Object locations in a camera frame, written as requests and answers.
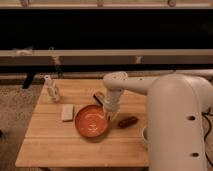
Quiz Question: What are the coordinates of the orange ceramic bowl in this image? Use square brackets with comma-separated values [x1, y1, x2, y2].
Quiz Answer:
[75, 105, 109, 138]

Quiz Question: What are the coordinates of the brown chocolate bar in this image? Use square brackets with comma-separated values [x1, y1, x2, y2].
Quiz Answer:
[118, 116, 138, 128]

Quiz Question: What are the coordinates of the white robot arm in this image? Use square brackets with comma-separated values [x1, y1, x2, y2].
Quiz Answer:
[103, 72, 213, 171]

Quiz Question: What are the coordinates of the white sponge block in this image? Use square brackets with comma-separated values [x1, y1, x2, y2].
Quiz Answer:
[61, 104, 74, 122]

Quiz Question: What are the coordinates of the white cup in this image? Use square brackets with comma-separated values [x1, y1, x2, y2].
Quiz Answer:
[142, 127, 148, 144]

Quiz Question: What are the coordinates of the white plastic bottle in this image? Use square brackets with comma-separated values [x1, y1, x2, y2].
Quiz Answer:
[44, 75, 60, 102]

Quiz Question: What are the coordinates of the wooden table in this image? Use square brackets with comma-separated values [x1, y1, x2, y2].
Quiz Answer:
[16, 79, 148, 168]

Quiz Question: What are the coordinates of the black cable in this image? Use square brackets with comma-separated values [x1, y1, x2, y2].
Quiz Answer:
[201, 108, 213, 168]

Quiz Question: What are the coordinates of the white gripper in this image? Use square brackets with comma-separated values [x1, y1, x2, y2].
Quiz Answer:
[103, 90, 122, 121]

